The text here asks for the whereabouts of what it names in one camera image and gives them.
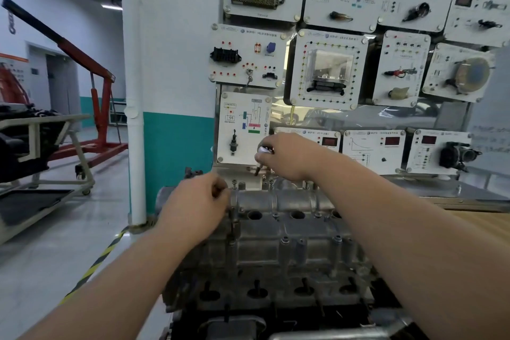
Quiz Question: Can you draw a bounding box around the chrome socket driver tool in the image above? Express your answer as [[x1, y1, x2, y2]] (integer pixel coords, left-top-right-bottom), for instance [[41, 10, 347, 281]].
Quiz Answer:
[[254, 145, 276, 178]]

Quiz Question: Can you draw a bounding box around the person's right hand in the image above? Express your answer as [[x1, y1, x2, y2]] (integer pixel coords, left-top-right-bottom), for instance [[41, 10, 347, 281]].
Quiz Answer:
[[254, 133, 334, 183]]

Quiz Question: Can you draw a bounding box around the grey metal panel stand frame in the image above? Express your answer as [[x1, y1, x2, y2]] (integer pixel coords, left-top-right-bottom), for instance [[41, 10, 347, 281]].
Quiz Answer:
[[392, 173, 510, 212]]

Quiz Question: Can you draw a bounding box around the white vertical pipe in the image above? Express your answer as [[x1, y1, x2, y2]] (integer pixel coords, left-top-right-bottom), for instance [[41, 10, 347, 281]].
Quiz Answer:
[[119, 0, 149, 230]]

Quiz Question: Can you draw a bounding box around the white panel with curve graph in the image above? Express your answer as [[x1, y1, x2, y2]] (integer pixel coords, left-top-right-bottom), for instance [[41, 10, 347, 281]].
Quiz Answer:
[[342, 129, 407, 176]]

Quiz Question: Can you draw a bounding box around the black engine block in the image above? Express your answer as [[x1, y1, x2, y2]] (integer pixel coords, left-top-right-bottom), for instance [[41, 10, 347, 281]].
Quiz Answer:
[[0, 102, 62, 184]]

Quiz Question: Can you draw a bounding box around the person's right forearm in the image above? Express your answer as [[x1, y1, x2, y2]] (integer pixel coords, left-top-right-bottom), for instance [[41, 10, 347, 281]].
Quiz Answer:
[[310, 144, 510, 340]]

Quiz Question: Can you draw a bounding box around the white panel with blue relay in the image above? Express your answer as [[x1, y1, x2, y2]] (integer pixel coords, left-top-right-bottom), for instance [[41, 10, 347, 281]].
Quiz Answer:
[[208, 23, 289, 89]]

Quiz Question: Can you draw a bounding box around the red engine hoist crane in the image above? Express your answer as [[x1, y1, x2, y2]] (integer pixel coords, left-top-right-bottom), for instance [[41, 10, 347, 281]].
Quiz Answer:
[[0, 0, 129, 170]]

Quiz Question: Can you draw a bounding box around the white panel with red display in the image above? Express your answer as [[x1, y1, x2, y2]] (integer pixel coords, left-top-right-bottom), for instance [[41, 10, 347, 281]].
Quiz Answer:
[[274, 126, 342, 154]]

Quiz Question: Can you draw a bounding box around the white panel with round gauge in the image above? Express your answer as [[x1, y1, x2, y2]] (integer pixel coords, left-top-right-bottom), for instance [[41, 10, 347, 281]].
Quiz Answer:
[[422, 42, 497, 104]]

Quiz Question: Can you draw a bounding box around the white panel with small black sensor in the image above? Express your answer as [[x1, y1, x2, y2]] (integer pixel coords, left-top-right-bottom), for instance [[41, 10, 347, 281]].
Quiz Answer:
[[443, 0, 510, 48]]

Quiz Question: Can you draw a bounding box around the grey wheeled engine stand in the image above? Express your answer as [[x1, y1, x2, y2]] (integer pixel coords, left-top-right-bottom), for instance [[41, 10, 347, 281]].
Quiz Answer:
[[0, 113, 96, 245]]

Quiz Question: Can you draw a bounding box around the yellow black striped floor tape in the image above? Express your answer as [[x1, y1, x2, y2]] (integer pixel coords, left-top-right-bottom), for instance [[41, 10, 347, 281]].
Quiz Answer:
[[59, 227, 130, 306]]

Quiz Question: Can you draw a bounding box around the person's left forearm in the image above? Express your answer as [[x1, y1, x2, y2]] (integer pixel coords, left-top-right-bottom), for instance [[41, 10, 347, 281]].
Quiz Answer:
[[18, 226, 205, 340]]

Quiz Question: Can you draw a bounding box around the white panel with throttle body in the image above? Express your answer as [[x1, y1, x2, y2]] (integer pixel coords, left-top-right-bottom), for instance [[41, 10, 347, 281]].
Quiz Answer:
[[406, 129, 483, 177]]

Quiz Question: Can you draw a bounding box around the grey metal engine cylinder head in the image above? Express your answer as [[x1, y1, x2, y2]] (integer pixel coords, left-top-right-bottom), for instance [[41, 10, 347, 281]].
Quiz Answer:
[[155, 168, 401, 314]]

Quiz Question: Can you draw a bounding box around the person's left hand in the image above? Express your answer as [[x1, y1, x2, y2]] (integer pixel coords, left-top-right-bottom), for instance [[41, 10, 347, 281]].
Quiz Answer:
[[157, 172, 231, 247]]

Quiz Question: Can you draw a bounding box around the white panel with clear control unit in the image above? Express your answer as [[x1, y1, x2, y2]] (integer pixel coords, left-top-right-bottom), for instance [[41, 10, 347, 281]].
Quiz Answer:
[[289, 28, 370, 111]]

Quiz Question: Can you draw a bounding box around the grey door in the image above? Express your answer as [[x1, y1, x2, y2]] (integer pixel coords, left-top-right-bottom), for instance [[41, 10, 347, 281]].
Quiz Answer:
[[25, 42, 82, 123]]

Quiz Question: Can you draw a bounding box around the white panel with spark plug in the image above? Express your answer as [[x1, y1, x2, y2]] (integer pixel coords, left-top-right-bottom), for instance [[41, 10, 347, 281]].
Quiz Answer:
[[216, 90, 273, 167]]

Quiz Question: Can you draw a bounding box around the white panel with red connector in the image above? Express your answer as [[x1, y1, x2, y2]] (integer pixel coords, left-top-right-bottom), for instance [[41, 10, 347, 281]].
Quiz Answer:
[[372, 30, 432, 108]]

